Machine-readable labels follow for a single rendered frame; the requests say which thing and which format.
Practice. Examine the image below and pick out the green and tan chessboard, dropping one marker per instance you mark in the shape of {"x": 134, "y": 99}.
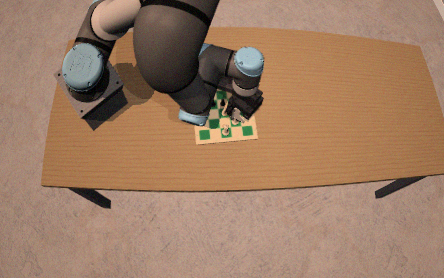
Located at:
{"x": 211, "y": 132}

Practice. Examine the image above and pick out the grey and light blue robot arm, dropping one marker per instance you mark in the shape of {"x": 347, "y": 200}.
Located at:
{"x": 169, "y": 48}

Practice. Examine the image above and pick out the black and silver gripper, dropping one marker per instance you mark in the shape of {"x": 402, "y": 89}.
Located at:
{"x": 243, "y": 105}

